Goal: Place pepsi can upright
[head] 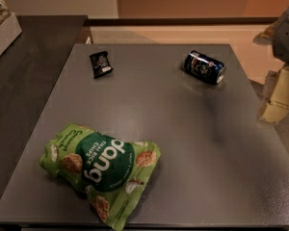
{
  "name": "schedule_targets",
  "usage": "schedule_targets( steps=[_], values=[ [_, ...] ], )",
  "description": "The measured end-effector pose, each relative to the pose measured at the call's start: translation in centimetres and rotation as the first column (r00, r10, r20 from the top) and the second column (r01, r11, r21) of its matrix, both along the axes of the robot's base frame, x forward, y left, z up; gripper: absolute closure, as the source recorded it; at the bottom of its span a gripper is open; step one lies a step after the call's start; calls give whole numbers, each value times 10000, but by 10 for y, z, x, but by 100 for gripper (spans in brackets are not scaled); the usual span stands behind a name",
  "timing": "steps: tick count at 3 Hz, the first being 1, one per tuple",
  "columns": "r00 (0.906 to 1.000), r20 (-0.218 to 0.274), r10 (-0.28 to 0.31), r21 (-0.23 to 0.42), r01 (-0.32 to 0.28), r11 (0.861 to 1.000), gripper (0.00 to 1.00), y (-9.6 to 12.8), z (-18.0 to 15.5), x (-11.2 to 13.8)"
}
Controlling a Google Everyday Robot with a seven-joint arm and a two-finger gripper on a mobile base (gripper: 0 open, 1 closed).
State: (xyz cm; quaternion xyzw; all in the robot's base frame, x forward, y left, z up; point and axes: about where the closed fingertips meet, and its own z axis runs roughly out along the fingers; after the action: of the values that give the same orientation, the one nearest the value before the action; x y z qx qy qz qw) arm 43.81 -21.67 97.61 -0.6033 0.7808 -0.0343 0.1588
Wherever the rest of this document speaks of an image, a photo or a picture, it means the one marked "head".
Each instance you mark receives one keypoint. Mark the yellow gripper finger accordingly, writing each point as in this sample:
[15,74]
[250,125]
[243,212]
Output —
[275,96]

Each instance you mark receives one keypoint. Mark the blue pepsi can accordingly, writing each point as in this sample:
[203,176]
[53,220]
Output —
[206,69]

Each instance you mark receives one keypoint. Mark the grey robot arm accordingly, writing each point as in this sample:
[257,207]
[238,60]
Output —
[280,39]

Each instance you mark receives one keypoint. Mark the black snack bar wrapper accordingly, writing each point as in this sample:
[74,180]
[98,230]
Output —
[100,64]

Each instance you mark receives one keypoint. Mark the green dang chips bag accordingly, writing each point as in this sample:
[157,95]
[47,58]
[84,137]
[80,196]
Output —
[112,173]

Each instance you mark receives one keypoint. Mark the dark side table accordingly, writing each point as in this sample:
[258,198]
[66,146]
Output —
[29,69]

